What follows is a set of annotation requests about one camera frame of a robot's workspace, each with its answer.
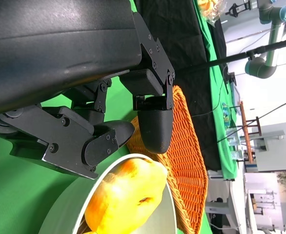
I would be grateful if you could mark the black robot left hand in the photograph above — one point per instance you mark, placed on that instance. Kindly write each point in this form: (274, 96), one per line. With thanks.
(60, 48)

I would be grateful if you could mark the grey round bowl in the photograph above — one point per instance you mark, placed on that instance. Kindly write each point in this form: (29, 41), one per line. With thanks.
(64, 207)

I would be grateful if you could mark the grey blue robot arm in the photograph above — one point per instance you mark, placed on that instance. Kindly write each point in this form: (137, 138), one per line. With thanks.
(272, 48)

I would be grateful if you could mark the clear bag of bread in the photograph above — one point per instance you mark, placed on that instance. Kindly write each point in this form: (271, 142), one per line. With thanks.
(209, 9)

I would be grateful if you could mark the orange wicker basket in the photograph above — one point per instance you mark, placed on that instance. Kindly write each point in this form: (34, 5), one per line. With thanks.
(186, 151)

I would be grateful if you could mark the black backdrop cloth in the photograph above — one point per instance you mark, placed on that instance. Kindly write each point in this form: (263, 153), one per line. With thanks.
(181, 36)

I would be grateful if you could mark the green tablecloth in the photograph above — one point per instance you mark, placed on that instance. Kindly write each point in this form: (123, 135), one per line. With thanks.
(220, 134)
(23, 195)

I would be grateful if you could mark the brown wooden stand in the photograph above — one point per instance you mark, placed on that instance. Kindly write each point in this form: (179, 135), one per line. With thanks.
(246, 131)

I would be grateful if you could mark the long black pole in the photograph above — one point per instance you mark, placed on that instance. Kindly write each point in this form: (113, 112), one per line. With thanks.
(267, 47)

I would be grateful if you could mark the white table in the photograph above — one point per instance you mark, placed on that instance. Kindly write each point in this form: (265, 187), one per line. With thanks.
(228, 195)

